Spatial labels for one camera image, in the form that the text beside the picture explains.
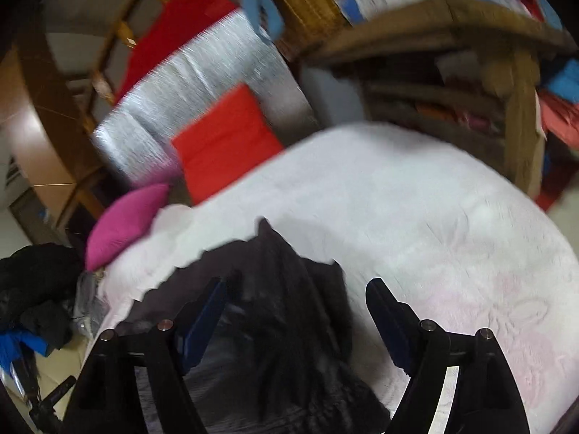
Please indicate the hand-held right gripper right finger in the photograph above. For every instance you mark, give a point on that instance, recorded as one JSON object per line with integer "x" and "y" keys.
{"x": 391, "y": 325}

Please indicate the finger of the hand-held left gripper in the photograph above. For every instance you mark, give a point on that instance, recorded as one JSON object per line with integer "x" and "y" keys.
{"x": 59, "y": 393}

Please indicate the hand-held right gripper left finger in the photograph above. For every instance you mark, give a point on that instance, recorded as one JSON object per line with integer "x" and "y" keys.
{"x": 201, "y": 325}

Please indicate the dark grey jacket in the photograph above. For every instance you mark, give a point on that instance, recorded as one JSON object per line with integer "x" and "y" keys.
{"x": 280, "y": 303}

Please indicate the black fluffy coat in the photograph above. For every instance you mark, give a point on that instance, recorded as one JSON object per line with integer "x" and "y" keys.
{"x": 36, "y": 280}

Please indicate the grey cloth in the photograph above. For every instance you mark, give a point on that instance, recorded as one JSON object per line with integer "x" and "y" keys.
{"x": 90, "y": 303}

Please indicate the white bedspread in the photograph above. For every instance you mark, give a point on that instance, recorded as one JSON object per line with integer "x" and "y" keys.
{"x": 429, "y": 217}

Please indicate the pink cushion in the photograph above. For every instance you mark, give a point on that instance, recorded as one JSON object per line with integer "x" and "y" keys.
{"x": 122, "y": 226}

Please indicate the red cushion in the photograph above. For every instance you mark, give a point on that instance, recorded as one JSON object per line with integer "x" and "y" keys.
{"x": 226, "y": 144}

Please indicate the brown wooden cabinet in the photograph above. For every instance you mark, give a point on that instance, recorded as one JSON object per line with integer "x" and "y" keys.
{"x": 49, "y": 113}

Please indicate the silver foil mat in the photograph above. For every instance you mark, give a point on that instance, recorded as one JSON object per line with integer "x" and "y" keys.
{"x": 194, "y": 72}

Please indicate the wooden shelf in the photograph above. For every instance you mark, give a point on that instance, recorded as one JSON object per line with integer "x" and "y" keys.
{"x": 407, "y": 22}

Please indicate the red cloth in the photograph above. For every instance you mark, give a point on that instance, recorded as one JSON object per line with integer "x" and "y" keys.
{"x": 181, "y": 18}

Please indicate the wicker basket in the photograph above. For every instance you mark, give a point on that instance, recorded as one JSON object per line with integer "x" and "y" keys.
{"x": 312, "y": 4}

